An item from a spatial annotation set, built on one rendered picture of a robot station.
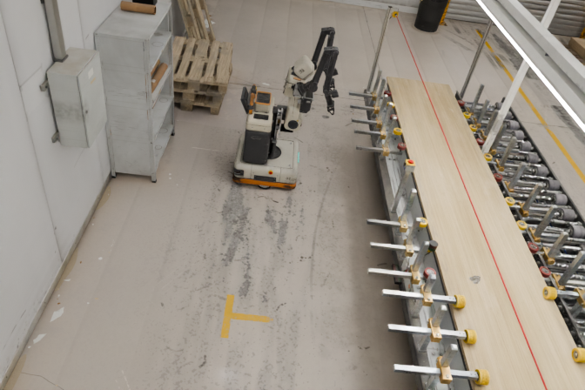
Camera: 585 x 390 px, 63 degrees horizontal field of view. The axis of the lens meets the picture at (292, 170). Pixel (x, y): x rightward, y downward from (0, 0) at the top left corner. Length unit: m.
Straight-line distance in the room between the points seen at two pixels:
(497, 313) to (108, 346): 2.69
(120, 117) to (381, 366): 3.11
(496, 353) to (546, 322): 0.49
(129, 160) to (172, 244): 1.03
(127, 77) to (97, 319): 2.02
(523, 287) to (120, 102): 3.59
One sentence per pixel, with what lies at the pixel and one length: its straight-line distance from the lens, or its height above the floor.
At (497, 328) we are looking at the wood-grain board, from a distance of 3.36.
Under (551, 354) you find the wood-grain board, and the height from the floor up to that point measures 0.90.
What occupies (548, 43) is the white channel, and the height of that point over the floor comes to 2.45.
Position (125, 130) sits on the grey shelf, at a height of 0.61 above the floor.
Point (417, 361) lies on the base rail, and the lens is 3.25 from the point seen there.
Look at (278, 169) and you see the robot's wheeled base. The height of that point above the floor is 0.28.
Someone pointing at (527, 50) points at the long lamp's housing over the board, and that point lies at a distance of 3.07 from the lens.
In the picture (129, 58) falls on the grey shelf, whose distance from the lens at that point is 4.41.
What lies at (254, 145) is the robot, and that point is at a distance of 4.78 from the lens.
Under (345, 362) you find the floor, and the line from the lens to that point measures 3.93.
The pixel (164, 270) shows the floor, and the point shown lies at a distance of 4.30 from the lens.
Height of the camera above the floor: 3.30
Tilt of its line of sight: 38 degrees down
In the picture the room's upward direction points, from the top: 10 degrees clockwise
